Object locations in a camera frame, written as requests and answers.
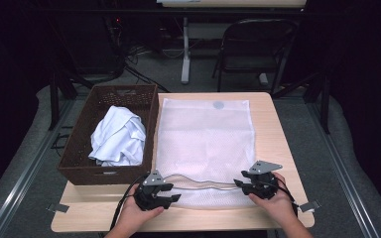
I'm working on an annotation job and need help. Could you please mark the white shirt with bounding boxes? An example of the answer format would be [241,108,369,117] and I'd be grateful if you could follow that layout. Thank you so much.
[88,104,148,168]

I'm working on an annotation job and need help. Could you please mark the aluminium floor rail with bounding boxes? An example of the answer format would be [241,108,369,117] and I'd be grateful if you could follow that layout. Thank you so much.
[0,98,75,238]
[306,98,380,238]

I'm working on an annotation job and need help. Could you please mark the dark computer cabinet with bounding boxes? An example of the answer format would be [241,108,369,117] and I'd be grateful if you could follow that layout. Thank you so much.
[63,13,126,75]

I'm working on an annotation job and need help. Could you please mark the white mesh laundry bag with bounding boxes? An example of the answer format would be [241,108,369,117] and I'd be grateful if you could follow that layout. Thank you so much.
[155,97,257,211]

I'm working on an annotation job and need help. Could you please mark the brown woven basket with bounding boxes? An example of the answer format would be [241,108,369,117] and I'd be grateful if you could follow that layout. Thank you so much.
[58,83,160,186]

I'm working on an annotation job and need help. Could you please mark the right hand-held gripper cable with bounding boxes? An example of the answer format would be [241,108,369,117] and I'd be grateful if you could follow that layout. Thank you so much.
[271,177,301,217]

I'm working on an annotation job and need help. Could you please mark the hand-held gripper cable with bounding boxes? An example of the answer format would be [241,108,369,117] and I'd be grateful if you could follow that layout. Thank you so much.
[271,177,301,217]
[109,174,150,231]

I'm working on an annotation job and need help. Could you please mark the left hand-held gripper cable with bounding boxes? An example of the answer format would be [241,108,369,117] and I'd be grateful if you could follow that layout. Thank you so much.
[109,174,150,231]

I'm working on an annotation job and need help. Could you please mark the black folding chair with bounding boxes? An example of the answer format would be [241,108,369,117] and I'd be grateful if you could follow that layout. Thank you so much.
[211,18,300,95]

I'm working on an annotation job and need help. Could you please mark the black metal stand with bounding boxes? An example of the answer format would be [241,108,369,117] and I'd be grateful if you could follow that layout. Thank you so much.
[272,70,331,135]
[48,70,93,132]

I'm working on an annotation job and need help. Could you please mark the white desk top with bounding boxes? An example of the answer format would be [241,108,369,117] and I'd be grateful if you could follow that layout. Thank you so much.
[156,0,308,9]

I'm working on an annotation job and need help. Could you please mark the black floor cables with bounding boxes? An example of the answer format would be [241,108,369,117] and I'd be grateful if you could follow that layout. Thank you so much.
[123,46,172,93]

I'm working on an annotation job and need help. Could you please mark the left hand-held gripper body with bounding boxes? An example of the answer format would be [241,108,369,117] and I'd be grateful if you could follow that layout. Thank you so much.
[133,169,167,211]

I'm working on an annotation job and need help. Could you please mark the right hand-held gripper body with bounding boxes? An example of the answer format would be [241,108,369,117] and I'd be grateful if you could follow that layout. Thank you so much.
[248,160,283,200]

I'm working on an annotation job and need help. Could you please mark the person's left hand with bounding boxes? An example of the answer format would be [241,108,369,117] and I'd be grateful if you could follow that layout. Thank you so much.
[118,192,165,230]

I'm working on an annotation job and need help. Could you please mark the grey metal table clip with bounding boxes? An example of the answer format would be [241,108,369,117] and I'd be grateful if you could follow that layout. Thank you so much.
[46,202,70,214]
[298,199,321,213]

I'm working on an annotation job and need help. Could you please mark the person's right hand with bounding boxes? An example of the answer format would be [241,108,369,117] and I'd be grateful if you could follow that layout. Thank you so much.
[248,172,297,224]

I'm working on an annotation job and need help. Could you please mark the white desk leg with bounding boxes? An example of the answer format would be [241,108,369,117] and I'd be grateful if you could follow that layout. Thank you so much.
[181,16,191,85]

